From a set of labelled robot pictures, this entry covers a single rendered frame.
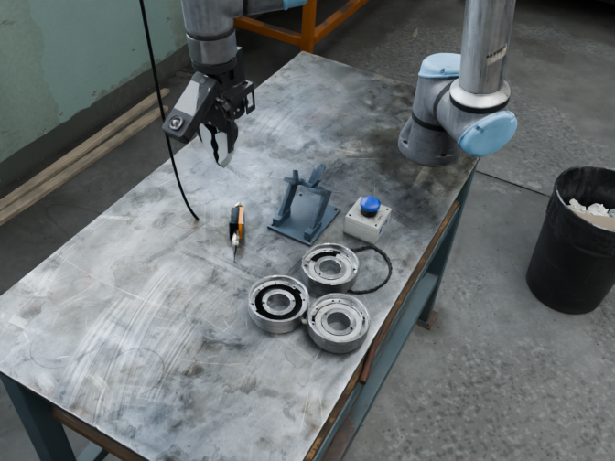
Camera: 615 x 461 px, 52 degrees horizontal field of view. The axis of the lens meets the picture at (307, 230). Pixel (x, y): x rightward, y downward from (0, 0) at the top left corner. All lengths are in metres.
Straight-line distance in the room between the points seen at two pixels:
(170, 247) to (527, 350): 1.37
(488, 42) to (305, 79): 0.67
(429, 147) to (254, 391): 0.71
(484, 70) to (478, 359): 1.15
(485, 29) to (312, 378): 0.67
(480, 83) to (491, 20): 0.13
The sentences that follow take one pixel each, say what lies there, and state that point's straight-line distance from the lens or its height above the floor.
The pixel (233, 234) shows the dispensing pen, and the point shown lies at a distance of 1.21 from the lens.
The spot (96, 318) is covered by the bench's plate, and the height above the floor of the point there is 0.80.
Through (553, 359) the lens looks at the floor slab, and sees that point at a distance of 2.24.
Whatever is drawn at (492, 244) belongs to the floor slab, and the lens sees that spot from 2.54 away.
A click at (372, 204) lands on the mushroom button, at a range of 1.22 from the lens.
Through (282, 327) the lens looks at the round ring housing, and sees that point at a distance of 1.06.
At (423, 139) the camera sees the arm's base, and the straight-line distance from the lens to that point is 1.45.
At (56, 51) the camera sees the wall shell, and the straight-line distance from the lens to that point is 2.76.
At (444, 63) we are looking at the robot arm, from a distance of 1.40.
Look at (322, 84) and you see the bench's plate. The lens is 1.72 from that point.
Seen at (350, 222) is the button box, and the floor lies 0.83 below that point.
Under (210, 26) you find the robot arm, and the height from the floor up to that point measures 1.24.
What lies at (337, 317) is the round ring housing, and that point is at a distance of 1.09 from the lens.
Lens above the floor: 1.66
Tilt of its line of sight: 43 degrees down
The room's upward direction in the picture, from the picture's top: 5 degrees clockwise
